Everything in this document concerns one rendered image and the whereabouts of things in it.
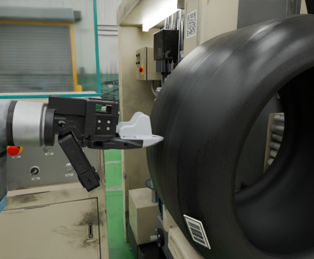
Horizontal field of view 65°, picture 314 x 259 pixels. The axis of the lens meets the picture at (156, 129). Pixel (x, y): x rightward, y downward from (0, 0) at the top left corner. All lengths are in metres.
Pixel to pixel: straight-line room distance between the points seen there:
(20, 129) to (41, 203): 0.73
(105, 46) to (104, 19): 0.89
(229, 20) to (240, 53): 0.41
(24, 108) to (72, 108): 0.07
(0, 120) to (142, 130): 0.22
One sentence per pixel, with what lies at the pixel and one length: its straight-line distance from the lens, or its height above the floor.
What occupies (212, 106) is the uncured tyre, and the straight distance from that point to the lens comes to 0.41.
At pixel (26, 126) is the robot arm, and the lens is 0.43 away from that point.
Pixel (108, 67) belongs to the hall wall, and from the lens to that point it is 9.48.
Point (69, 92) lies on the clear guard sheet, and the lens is 1.03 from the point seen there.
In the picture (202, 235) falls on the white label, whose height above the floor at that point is 1.08.
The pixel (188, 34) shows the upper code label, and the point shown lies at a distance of 0.86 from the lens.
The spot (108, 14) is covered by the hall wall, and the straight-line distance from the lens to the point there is 9.70.
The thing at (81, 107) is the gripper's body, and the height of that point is 1.30.
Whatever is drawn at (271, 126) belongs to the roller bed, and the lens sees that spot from 1.13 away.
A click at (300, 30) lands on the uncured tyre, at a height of 1.43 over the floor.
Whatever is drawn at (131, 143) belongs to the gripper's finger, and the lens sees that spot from 0.44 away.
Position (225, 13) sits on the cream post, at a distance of 0.84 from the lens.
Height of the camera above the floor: 1.36
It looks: 12 degrees down
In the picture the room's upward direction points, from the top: straight up
